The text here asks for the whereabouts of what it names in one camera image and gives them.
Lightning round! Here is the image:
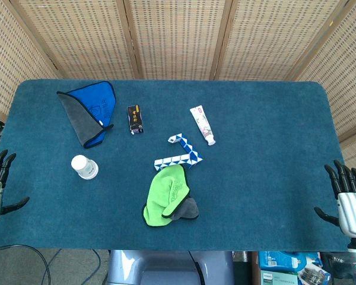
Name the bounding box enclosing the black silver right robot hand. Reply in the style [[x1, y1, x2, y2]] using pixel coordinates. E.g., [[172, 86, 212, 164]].
[[313, 160, 356, 238]]

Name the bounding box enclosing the white paper cup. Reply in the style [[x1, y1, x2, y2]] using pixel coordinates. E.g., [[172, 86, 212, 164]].
[[71, 154, 99, 180]]

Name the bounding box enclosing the printed product package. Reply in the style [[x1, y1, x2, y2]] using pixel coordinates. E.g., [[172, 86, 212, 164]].
[[297, 263, 332, 285]]

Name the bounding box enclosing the blue product box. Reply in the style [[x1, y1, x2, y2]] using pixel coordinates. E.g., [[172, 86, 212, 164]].
[[258, 251, 322, 273]]

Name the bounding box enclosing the dark blue table mat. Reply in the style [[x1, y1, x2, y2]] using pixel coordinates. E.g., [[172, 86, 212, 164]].
[[0, 79, 349, 252]]

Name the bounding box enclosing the white green product box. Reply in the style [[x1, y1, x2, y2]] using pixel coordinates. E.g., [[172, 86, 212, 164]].
[[260, 270, 299, 285]]

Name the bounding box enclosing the blue and grey microfibre cloth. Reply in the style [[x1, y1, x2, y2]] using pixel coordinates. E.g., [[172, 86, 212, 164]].
[[56, 81, 117, 149]]

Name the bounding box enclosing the small black printed box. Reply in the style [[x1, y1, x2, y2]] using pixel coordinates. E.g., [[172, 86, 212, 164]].
[[126, 104, 145, 137]]

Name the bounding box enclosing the green and grey microfibre cloth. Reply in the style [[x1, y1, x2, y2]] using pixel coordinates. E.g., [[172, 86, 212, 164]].
[[142, 164, 200, 228]]

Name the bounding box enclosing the blue white snake puzzle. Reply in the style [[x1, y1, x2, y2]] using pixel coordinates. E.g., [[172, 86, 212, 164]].
[[154, 133, 205, 172]]

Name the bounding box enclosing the white toothpaste tube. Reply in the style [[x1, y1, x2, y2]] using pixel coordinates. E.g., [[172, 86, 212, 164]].
[[189, 104, 217, 147]]

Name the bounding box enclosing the grey-blue robot torso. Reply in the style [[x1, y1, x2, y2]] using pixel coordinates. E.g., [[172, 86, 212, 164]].
[[106, 250, 235, 285]]

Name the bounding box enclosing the woven bamboo folding screen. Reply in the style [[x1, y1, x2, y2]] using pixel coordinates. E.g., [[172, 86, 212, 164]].
[[0, 0, 356, 170]]

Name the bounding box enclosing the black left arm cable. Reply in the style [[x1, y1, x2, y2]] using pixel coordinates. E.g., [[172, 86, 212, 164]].
[[0, 243, 52, 285]]

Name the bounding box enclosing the blue floor cable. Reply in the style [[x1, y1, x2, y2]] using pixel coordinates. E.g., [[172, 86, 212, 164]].
[[91, 249, 102, 276], [46, 249, 63, 285]]

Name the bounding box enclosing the black torso cable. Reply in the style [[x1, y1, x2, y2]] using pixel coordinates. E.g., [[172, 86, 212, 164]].
[[187, 251, 206, 285]]

